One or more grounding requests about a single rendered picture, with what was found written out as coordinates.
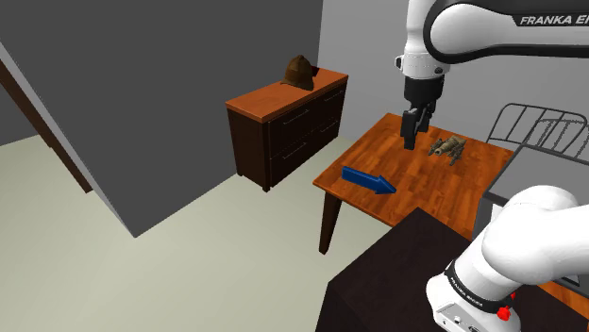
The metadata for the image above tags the grey bed with metal frame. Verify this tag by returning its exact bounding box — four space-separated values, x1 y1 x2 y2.
472 102 589 291

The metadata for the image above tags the brown chest of drawers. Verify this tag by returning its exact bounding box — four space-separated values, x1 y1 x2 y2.
225 54 350 193

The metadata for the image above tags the blue arrow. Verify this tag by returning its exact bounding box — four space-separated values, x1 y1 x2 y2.
341 165 397 195

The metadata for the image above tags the brown toy cannon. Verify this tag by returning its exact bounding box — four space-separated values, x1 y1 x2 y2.
428 135 468 167

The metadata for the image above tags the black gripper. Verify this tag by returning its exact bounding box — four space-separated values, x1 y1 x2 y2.
399 75 446 152

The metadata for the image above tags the dark brown door frame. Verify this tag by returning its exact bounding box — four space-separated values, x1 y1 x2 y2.
0 58 94 194

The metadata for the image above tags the wooden table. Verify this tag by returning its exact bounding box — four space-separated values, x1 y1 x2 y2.
311 111 589 321

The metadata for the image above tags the dark robot stand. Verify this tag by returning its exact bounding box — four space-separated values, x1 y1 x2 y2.
314 207 589 332

